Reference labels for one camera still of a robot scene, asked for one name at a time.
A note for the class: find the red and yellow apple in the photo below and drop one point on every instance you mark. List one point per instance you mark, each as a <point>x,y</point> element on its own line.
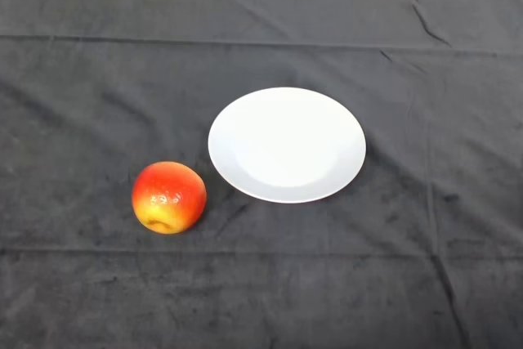
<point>169,198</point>

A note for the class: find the white round plate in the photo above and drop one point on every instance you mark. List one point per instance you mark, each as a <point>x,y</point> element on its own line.
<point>287,144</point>

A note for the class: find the black table cloth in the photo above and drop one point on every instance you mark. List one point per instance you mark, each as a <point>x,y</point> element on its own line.
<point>81,79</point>

